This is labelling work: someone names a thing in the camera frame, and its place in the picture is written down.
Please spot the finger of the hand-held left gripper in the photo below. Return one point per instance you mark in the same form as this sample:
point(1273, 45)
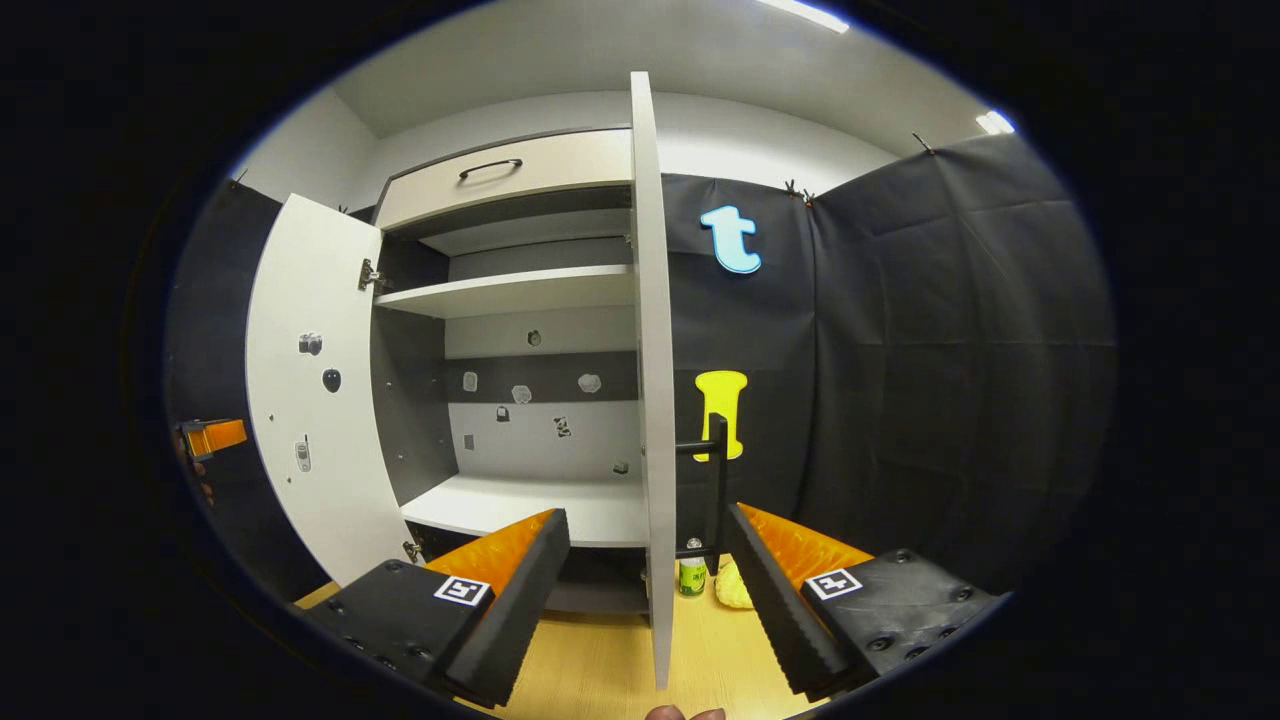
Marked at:
point(215, 437)

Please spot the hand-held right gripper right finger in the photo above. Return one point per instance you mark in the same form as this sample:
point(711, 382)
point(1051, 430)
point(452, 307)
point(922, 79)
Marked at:
point(780, 620)

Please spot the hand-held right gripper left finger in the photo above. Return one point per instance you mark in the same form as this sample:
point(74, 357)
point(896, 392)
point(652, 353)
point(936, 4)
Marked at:
point(500, 630)

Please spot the white cabinet door camera sticker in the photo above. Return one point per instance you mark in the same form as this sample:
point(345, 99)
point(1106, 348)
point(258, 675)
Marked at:
point(320, 480)

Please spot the white double-door shoe cabinet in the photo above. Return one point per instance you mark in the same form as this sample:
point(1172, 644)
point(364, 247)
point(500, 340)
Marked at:
point(540, 440)

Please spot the white cabinet door headphone sticker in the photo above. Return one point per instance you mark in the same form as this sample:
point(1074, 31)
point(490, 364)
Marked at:
point(655, 400)

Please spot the metal door hinge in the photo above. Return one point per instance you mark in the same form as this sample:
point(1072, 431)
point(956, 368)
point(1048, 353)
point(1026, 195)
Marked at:
point(413, 551)
point(372, 276)

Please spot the white cabinet shelf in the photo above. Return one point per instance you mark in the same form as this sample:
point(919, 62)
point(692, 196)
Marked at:
point(520, 290)

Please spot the white cabinet drawer front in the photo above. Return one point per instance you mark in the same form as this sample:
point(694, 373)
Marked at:
point(560, 170)

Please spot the yellow lumpy object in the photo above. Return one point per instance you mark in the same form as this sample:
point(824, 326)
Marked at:
point(733, 585)

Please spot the green bottle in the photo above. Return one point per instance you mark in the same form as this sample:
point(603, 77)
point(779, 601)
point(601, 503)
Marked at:
point(693, 575)

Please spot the black backdrop cloth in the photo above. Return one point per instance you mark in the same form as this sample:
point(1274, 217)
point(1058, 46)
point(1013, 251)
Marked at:
point(950, 350)

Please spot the dark clothes clip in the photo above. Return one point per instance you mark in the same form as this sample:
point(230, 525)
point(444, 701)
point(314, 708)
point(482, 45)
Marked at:
point(923, 143)
point(800, 192)

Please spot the short ceiling light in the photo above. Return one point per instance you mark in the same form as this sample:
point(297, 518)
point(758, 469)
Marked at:
point(995, 122)

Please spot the long ceiling light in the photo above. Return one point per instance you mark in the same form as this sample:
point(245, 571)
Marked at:
point(810, 15)

